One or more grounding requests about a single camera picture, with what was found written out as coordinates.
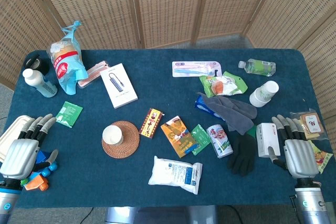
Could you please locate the blue toy block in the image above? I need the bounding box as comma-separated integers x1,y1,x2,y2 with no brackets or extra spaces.
34,150,58,177

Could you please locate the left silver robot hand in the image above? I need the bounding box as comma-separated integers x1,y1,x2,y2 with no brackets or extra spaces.
0,113,59,180

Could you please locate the green label water bottle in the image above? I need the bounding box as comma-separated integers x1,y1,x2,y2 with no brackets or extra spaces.
238,58,277,77

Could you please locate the green snack packet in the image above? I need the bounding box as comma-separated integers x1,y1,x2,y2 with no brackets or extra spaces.
198,71,248,98

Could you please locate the blue flower paper cup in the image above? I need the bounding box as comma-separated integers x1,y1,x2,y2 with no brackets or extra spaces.
102,125,124,146

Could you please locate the black work glove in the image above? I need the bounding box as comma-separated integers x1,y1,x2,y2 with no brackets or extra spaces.
227,125,258,177

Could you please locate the white plastic bottle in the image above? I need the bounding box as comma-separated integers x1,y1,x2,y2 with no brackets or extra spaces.
22,68,58,98

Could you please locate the grey cloth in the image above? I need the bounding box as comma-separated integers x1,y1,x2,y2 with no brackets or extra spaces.
197,92,258,135

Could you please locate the pink flat package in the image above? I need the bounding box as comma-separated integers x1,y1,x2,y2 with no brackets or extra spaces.
77,60,110,89

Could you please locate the toothbrush blister pack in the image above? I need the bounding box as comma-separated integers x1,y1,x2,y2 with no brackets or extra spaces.
172,60,223,78

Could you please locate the white powder bag blue label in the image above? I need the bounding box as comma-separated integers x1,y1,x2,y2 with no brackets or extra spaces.
148,155,203,195

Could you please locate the woven folding screen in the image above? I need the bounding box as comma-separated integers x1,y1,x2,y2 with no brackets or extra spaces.
0,0,336,120

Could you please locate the clear cookie packet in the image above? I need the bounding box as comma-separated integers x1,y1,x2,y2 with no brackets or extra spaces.
289,108,329,141

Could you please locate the orange toy block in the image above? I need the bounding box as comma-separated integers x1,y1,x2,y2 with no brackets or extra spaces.
23,172,50,191

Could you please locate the blue cookie packet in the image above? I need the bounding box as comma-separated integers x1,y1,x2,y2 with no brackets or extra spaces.
194,94,226,122

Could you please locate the orange blue carton box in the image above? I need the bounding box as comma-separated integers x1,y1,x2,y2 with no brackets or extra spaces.
160,115,198,159

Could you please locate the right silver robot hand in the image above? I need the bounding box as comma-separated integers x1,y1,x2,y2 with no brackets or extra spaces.
267,114,328,183

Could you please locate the stack of paper cups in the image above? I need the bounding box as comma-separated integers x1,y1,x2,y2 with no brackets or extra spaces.
249,80,280,108

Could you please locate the red yellow medicine box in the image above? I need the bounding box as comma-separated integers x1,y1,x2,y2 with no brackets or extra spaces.
139,108,165,139

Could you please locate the yellow snack packet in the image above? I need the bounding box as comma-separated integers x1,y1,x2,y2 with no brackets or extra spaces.
307,140,334,175

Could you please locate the round woven rattan coaster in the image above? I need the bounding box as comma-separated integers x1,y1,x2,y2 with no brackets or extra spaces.
101,121,140,159

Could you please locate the green tea sachet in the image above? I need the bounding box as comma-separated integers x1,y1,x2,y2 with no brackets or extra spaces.
191,123,212,156
53,101,83,129

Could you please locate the beige lunch box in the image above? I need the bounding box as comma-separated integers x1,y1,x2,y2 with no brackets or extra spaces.
0,115,36,163

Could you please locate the white USB hub box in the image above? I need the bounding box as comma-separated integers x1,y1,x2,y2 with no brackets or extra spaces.
99,62,139,109

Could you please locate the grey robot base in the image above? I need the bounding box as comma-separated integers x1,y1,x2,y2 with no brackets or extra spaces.
104,205,218,224

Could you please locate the blue bread bag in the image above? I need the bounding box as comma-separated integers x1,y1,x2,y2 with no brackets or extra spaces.
49,20,89,95

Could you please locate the small white carton box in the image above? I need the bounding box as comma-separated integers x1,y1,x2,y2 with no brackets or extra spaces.
256,122,281,158

